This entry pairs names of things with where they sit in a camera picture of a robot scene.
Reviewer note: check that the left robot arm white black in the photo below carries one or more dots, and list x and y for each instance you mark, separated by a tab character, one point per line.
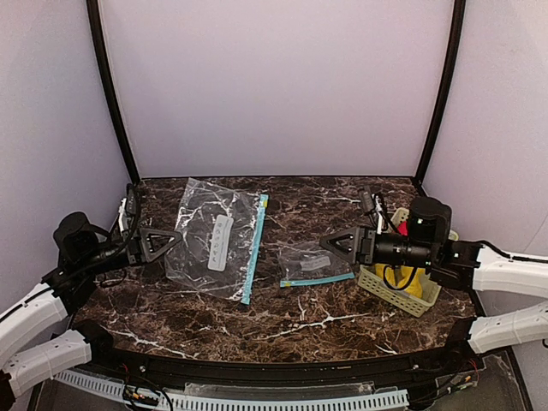
85	251

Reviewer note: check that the black frame post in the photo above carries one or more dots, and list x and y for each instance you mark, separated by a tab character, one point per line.
109	90
451	54

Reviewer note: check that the pale green plastic basket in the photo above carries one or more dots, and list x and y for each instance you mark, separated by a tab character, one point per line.
412	305

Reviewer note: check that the right black frame post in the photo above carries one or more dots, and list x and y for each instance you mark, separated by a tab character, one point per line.
451	54

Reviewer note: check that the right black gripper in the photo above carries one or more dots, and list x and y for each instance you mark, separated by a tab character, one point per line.
366	247

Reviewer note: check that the red toy berry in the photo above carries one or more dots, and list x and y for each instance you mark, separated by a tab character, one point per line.
403	228

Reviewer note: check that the clear zip bag blue zipper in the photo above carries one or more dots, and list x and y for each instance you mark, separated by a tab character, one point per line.
221	231

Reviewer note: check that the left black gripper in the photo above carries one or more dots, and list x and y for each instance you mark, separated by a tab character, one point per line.
134	247

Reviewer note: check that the black front table rail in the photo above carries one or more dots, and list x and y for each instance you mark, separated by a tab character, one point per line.
415	368

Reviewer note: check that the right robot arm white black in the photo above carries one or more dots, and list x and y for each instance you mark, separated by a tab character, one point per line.
460	265

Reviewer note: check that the white slotted cable duct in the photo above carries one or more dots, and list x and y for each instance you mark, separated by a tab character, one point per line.
211	397

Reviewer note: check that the yellow toy pear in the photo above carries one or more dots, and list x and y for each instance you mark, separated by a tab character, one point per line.
409	282

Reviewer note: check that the left black frame post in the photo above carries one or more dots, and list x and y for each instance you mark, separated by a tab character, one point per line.
109	90

